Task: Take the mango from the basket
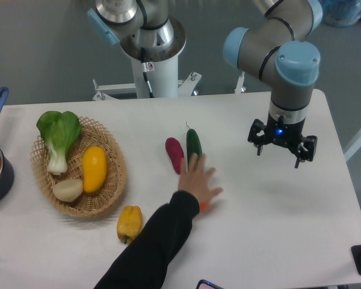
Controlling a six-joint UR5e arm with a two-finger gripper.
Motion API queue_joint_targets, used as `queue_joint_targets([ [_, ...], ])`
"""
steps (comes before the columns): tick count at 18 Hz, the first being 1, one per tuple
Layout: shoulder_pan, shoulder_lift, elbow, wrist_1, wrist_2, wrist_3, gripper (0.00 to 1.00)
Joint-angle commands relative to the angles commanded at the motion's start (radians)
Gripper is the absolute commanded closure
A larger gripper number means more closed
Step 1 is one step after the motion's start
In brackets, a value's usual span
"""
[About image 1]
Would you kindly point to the green bok choy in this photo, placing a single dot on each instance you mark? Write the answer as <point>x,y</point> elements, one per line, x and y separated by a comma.
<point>59,131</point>

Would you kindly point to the purple sweet potato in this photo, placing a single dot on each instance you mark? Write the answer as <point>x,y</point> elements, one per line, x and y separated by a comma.
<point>175,153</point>

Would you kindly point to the yellow bell pepper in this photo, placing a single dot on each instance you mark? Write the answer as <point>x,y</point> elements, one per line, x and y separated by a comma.
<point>130,223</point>

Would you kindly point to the woven wicker basket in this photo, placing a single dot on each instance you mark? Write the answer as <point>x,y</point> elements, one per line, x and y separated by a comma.
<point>87,205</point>

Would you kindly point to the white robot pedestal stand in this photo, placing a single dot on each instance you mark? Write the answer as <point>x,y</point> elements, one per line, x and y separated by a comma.
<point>155,76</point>

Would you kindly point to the dark green cucumber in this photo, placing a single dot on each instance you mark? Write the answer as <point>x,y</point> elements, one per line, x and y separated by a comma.
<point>193,144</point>

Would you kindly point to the black sleeved forearm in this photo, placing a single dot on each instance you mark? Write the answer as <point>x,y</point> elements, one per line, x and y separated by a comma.
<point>144,263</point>

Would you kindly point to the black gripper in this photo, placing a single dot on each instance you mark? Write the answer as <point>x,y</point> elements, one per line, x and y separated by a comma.
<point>285,135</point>

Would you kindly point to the person's bare hand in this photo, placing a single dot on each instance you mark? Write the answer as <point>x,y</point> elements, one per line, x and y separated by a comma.
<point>195,181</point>

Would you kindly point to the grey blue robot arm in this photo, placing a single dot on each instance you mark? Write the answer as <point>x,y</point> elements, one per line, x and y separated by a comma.
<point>276,54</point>

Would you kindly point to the blue plastic bag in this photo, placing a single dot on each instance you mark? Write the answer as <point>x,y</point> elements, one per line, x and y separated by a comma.
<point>342,13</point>

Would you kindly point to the yellow mango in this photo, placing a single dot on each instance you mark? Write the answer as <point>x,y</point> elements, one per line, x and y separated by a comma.
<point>94,166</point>

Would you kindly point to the pale beige potato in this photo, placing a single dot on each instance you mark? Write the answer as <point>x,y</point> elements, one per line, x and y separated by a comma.
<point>68,190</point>

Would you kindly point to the orange carrot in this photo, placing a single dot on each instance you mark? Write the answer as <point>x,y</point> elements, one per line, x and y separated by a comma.
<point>203,206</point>

